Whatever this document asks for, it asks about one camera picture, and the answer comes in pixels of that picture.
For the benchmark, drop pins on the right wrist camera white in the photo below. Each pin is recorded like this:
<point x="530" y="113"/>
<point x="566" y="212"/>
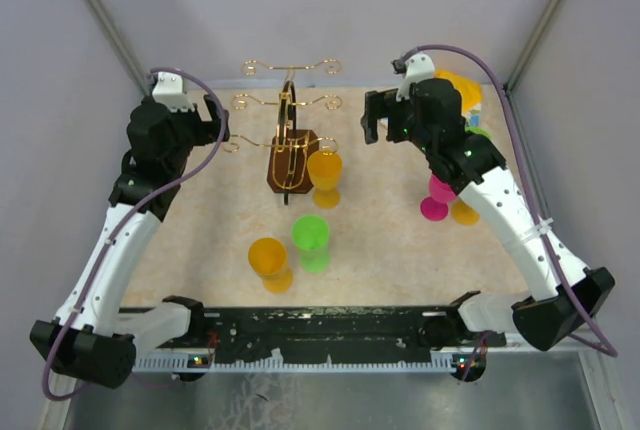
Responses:
<point x="415" y="68"/>

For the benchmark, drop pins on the gold wine glass rack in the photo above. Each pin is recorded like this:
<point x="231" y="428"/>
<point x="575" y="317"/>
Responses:
<point x="291" y="146"/>

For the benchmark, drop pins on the pink wine glass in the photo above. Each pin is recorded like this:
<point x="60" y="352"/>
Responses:
<point x="435" y="207"/>

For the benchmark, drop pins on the green wine glass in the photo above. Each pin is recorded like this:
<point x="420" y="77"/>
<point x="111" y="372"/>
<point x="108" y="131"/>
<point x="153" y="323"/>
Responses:
<point x="475" y="129"/>
<point x="310" y="235"/>

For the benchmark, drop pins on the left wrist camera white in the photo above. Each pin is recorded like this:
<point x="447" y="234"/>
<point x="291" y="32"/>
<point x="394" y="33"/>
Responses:
<point x="169" y="90"/>

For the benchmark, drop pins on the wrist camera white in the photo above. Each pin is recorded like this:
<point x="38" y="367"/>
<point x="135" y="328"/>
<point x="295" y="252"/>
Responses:
<point x="415" y="68"/>
<point x="169" y="90"/>

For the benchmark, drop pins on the orange wine glass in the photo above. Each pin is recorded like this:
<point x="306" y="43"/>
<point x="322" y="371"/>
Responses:
<point x="268" y="258"/>
<point x="325" y="171"/>
<point x="463" y="214"/>

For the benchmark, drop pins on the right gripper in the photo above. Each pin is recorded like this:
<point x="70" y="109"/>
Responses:
<point x="382" y="105"/>

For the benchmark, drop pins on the yellow patterned cloth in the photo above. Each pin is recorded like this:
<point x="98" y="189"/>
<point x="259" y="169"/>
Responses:
<point x="471" y="95"/>

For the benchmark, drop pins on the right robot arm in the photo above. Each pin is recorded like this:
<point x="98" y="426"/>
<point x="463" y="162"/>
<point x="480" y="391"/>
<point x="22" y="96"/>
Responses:
<point x="563" y="291"/>

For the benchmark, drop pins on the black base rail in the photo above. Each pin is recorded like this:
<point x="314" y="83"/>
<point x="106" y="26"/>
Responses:
<point x="341" y="339"/>

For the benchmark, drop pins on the orange wine glass front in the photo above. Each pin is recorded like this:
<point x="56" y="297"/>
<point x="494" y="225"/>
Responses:
<point x="268" y="258"/>

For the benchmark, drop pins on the orange wine glass by rack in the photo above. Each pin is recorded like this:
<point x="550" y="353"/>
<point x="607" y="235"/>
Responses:
<point x="325" y="171"/>

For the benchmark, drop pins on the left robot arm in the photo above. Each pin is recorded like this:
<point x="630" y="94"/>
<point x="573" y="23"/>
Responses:
<point x="84" y="343"/>

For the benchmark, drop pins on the green wine glass front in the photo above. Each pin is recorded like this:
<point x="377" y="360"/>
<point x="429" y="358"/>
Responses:
<point x="310" y="235"/>

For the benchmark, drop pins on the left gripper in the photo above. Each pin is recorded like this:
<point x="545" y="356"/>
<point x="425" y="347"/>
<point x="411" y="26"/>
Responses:
<point x="205" y="128"/>

